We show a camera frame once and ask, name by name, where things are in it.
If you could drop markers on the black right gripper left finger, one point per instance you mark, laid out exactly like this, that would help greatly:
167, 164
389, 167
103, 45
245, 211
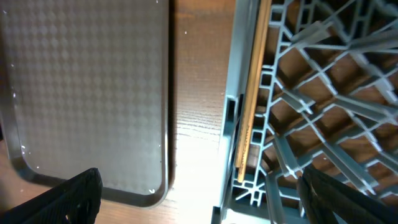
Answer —
76, 200

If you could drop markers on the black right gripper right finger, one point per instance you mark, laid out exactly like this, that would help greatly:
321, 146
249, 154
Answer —
324, 199

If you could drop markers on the wooden chopstick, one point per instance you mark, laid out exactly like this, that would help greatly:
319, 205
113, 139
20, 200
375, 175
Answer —
248, 155
253, 77

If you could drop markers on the grey dishwasher rack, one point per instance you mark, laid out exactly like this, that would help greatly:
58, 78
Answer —
310, 83

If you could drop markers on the dark brown serving tray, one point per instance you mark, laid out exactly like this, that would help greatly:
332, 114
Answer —
85, 84

